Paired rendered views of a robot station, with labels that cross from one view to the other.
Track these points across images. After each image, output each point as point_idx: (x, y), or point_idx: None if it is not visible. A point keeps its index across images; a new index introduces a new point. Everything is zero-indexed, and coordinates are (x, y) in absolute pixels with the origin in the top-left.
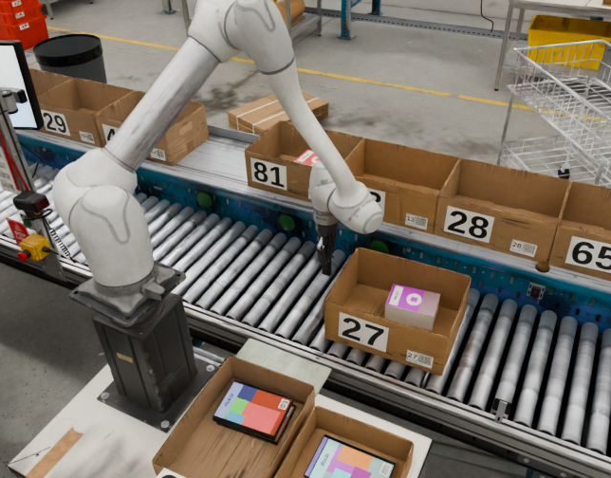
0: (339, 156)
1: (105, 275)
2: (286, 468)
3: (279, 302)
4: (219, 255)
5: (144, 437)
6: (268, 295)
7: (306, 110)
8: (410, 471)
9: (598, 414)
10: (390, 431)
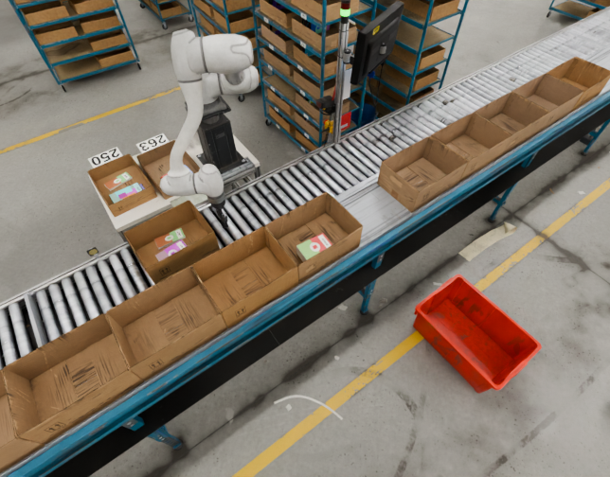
0: (173, 147)
1: None
2: (142, 173)
3: (235, 211)
4: (296, 203)
5: (200, 150)
6: (242, 208)
7: (187, 117)
8: (113, 215)
9: (58, 299)
10: (132, 218)
